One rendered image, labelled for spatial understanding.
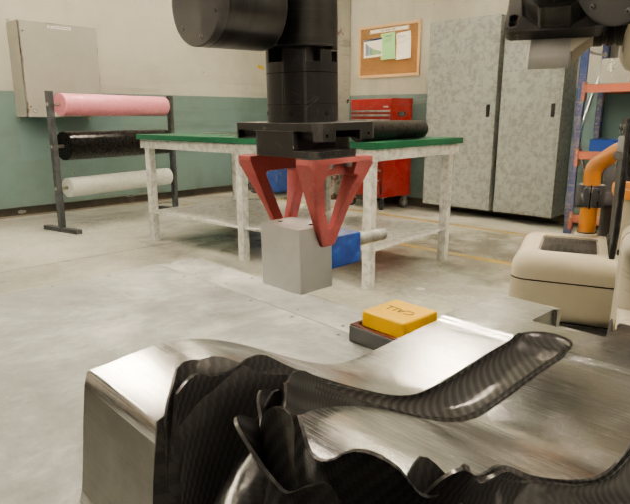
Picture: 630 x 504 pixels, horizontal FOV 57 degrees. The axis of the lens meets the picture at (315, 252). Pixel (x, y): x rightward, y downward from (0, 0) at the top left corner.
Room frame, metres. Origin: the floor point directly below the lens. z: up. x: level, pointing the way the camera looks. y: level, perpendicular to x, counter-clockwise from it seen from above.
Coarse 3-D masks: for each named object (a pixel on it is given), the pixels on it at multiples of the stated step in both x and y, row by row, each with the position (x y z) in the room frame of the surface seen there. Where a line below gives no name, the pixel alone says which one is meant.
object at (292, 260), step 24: (264, 240) 0.48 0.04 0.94; (288, 240) 0.45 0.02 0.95; (312, 240) 0.45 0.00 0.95; (336, 240) 0.48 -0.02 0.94; (360, 240) 0.52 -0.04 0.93; (264, 264) 0.48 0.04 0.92; (288, 264) 0.45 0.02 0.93; (312, 264) 0.45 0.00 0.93; (336, 264) 0.48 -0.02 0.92; (288, 288) 0.45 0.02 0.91; (312, 288) 0.45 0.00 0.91
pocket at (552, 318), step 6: (552, 312) 0.45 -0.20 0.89; (558, 312) 0.46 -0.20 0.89; (540, 318) 0.44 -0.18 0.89; (546, 318) 0.45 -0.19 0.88; (552, 318) 0.46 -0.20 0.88; (558, 318) 0.46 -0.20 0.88; (552, 324) 0.46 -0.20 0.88; (558, 324) 0.46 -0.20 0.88; (570, 330) 0.45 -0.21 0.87; (576, 330) 0.45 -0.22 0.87; (594, 336) 0.43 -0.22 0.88; (600, 336) 0.43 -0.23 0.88
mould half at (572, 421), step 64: (448, 320) 0.43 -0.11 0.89; (512, 320) 0.43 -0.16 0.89; (128, 384) 0.23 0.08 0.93; (384, 384) 0.33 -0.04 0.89; (576, 384) 0.33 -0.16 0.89; (128, 448) 0.21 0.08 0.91; (320, 448) 0.18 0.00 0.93; (384, 448) 0.18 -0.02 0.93; (448, 448) 0.19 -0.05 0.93; (512, 448) 0.25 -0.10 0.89; (576, 448) 0.26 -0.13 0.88
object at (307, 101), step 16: (272, 64) 0.46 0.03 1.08; (288, 64) 0.45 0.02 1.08; (304, 64) 0.45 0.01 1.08; (320, 64) 0.45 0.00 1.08; (336, 64) 0.47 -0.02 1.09; (272, 80) 0.46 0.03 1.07; (288, 80) 0.45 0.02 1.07; (304, 80) 0.45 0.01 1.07; (320, 80) 0.45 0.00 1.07; (336, 80) 0.47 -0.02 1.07; (272, 96) 0.46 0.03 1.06; (288, 96) 0.45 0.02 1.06; (304, 96) 0.45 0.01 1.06; (320, 96) 0.45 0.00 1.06; (336, 96) 0.47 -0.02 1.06; (272, 112) 0.46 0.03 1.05; (288, 112) 0.45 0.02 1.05; (304, 112) 0.45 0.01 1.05; (320, 112) 0.45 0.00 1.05; (336, 112) 0.47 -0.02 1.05; (240, 128) 0.49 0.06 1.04; (256, 128) 0.47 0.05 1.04; (272, 128) 0.46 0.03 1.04; (288, 128) 0.44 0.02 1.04; (304, 128) 0.43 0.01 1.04; (320, 128) 0.42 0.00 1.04; (336, 128) 0.43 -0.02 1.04; (352, 128) 0.45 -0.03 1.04; (368, 128) 0.46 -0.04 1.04
